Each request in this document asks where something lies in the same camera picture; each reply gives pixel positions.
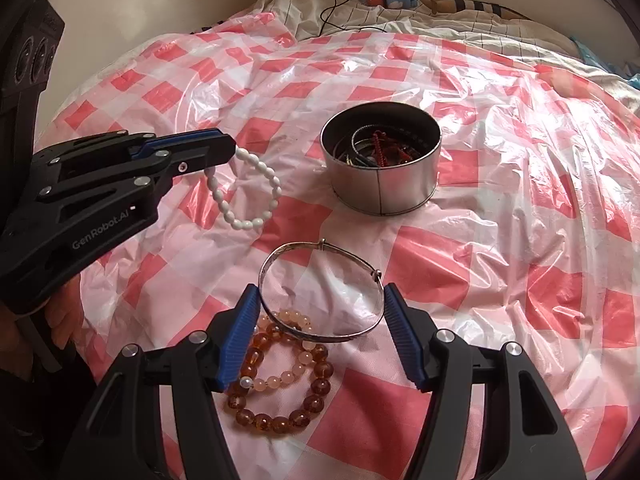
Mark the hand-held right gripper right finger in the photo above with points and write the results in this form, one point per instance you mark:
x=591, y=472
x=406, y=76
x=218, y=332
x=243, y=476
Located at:
x=405, y=340

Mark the red checkered plastic sheet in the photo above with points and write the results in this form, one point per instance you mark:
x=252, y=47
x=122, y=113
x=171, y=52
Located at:
x=475, y=270

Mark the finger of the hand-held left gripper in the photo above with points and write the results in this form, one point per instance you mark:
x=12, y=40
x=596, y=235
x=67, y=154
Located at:
x=205, y=155
x=175, y=141

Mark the person's left hand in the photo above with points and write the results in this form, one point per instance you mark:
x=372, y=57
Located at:
x=62, y=315

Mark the plain silver bangle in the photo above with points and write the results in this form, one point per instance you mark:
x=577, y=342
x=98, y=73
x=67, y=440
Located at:
x=320, y=335

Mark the round metal tin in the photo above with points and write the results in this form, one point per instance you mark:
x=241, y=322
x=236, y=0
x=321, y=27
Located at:
x=400, y=190

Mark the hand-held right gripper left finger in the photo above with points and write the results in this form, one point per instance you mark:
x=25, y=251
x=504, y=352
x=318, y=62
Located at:
x=240, y=345

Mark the white striped bed sheet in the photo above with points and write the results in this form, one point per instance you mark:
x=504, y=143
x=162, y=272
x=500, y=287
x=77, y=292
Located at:
x=450, y=25

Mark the blue plastic bag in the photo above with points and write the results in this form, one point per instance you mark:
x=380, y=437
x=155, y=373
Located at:
x=615, y=62

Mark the striped pillow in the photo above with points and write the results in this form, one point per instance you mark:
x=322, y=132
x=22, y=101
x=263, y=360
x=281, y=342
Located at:
x=475, y=7

